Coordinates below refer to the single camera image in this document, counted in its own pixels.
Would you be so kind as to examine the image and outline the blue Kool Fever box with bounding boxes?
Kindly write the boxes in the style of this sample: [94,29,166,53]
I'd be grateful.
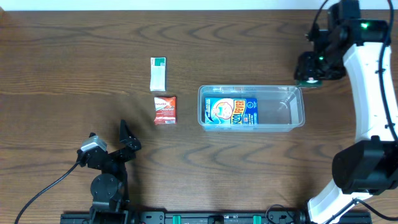
[204,97,259,125]

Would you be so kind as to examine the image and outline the clear plastic container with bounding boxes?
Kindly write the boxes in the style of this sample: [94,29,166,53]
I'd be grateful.
[198,85,305,133]

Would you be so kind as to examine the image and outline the red Panadol box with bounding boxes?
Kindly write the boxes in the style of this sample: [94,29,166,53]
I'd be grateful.
[154,96,177,125]

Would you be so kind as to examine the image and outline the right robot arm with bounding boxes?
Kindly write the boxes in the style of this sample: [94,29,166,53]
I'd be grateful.
[294,0,397,223]

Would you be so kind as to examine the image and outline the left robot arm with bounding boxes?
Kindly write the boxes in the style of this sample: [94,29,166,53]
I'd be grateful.
[76,119,141,223]

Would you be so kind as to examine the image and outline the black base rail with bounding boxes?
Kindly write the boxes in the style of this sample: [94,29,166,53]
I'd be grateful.
[60,210,373,224]

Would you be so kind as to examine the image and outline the white green Panadol box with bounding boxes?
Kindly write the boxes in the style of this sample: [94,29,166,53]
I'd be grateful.
[150,57,166,91]

